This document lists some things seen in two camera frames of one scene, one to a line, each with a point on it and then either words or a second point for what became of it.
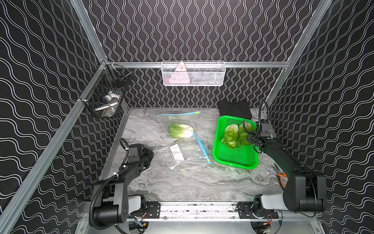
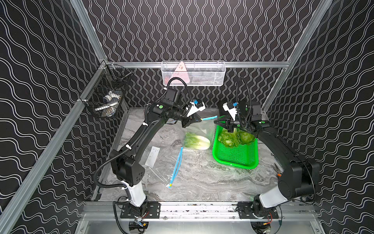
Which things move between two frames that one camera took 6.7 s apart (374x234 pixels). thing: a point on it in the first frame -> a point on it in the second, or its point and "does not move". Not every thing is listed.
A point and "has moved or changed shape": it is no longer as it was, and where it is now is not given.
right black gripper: [249, 138] -> [228, 124]
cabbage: [245, 128] does not move
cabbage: [180, 130] -> [199, 142]
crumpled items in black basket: [110, 102] does not move
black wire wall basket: [105, 97] does not move
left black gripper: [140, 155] -> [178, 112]
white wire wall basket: [207, 73] does not move
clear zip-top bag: [184, 151] -> [163, 163]
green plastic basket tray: [244, 156] does not move
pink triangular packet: [180, 75] does not move
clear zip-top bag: [178, 126] has moved or changed shape
